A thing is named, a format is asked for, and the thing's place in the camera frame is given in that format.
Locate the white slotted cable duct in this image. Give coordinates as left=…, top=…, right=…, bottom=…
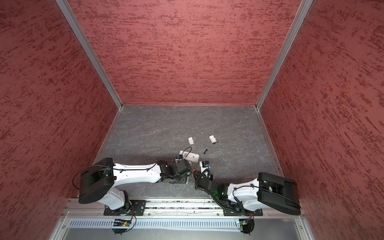
left=68, top=218, right=240, bottom=232

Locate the white battery cover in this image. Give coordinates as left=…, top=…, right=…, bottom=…
left=209, top=135, right=218, bottom=144

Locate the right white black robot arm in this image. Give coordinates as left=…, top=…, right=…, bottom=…
left=193, top=169, right=301, bottom=216

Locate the right aluminium corner post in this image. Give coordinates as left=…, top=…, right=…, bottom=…
left=256, top=0, right=313, bottom=111

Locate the aluminium corner post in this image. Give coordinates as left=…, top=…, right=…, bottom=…
left=256, top=0, right=313, bottom=111
left=56, top=0, right=124, bottom=111

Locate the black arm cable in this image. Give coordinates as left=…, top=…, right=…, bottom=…
left=194, top=172, right=250, bottom=216
left=175, top=146, right=193, bottom=164

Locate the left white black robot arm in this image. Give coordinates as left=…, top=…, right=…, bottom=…
left=79, top=158, right=192, bottom=211

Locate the white AC remote control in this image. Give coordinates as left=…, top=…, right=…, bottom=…
left=179, top=151, right=200, bottom=163

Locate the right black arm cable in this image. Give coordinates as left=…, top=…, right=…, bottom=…
left=194, top=172, right=250, bottom=216

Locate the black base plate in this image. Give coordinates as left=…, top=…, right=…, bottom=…
left=104, top=200, right=147, bottom=217
left=223, top=201, right=263, bottom=217

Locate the grey remote battery cover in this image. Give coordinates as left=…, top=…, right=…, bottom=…
left=188, top=137, right=194, bottom=145

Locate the left aluminium corner post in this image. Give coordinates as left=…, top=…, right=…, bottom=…
left=56, top=0, right=124, bottom=111

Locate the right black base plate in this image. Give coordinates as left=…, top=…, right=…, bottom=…
left=223, top=201, right=263, bottom=217

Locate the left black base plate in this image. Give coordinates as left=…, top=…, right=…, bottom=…
left=104, top=200, right=147, bottom=217

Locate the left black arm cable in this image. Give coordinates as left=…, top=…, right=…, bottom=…
left=175, top=146, right=193, bottom=164

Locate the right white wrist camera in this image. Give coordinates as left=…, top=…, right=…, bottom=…
left=199, top=161, right=210, bottom=177

